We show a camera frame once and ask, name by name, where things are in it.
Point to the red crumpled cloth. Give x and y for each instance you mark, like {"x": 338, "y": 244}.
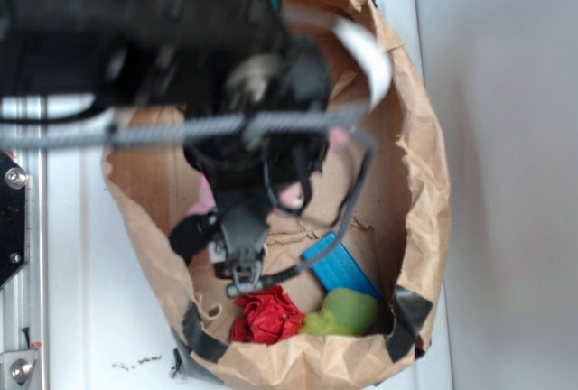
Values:
{"x": 268, "y": 316}

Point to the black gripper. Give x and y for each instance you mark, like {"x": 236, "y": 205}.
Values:
{"x": 278, "y": 97}

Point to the black metal bracket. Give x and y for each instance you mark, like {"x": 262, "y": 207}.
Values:
{"x": 13, "y": 212}

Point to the green plush toy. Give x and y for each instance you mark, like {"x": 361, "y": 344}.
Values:
{"x": 344, "y": 312}

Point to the silver corner bracket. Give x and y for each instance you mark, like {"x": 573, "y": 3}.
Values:
{"x": 17, "y": 369}

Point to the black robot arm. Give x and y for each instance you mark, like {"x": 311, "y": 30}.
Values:
{"x": 139, "y": 53}

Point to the brown paper bag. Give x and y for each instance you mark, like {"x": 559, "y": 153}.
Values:
{"x": 399, "y": 236}

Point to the aluminium frame rail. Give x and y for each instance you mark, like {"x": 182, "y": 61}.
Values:
{"x": 24, "y": 334}

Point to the pink plush bunny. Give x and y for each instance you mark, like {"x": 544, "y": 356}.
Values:
{"x": 291, "y": 196}

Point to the blue plastic block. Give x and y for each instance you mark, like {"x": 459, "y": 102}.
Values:
{"x": 340, "y": 269}

